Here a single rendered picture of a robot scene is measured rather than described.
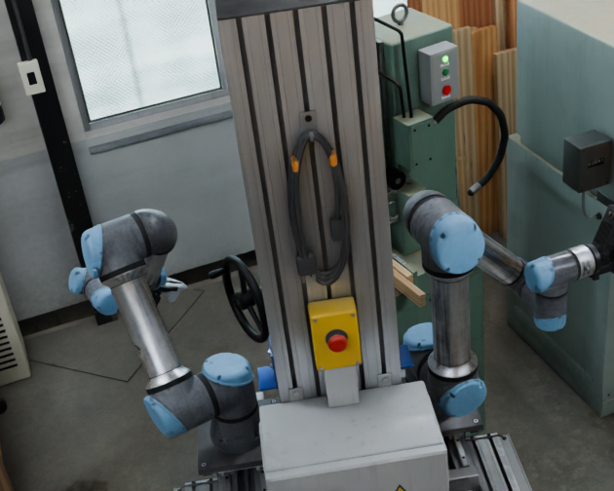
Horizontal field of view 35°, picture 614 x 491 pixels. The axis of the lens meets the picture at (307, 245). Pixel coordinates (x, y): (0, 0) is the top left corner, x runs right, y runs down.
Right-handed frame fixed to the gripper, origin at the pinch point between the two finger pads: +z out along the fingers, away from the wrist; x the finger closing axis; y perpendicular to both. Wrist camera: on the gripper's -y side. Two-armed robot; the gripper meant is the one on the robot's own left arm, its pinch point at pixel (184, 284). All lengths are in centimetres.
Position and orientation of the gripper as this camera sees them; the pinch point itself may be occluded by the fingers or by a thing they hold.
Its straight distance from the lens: 294.1
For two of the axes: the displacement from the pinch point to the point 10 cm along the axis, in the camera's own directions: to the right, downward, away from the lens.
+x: 4.9, 4.2, -7.6
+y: -3.3, 9.0, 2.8
